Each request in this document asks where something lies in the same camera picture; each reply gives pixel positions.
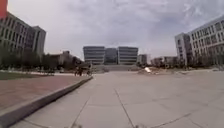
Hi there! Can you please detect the row of dark trees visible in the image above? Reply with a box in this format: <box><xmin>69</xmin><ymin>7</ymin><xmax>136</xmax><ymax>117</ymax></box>
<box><xmin>181</xmin><ymin>53</ymin><xmax>224</xmax><ymax>69</ymax></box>

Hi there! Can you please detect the white multi-storey building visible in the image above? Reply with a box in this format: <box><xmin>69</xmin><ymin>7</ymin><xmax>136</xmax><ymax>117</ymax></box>
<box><xmin>174</xmin><ymin>15</ymin><xmax>224</xmax><ymax>66</ymax></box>

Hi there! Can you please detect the grass patch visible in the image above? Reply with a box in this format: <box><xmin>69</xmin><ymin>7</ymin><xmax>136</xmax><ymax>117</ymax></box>
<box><xmin>0</xmin><ymin>70</ymin><xmax>44</xmax><ymax>81</ymax></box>

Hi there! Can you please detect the glass-fronted twin block building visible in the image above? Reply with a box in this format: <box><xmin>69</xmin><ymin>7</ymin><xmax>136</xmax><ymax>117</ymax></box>
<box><xmin>82</xmin><ymin>45</ymin><xmax>139</xmax><ymax>66</ymax></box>

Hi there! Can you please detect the tall grey office building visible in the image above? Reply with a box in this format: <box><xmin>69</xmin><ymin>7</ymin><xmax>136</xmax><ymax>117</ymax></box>
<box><xmin>0</xmin><ymin>11</ymin><xmax>47</xmax><ymax>56</ymax></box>

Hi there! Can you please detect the small distant building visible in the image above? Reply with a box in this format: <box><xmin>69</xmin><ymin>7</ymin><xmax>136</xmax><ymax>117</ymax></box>
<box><xmin>137</xmin><ymin>53</ymin><xmax>152</xmax><ymax>66</ymax></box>

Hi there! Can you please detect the grey stone kerb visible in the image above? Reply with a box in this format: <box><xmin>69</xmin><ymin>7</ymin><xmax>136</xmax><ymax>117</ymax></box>
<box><xmin>0</xmin><ymin>76</ymin><xmax>94</xmax><ymax>128</ymax></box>

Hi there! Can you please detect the grey concrete slab pavement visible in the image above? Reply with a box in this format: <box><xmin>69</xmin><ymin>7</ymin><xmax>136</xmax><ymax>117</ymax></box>
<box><xmin>9</xmin><ymin>69</ymin><xmax>224</xmax><ymax>128</ymax></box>

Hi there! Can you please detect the low brown building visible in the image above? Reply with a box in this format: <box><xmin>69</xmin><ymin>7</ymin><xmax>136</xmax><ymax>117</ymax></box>
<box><xmin>49</xmin><ymin>50</ymin><xmax>84</xmax><ymax>70</ymax></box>

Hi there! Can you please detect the red brick paved area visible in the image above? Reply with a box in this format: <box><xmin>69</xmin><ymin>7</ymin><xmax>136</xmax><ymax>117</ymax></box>
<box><xmin>0</xmin><ymin>74</ymin><xmax>90</xmax><ymax>111</ymax></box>

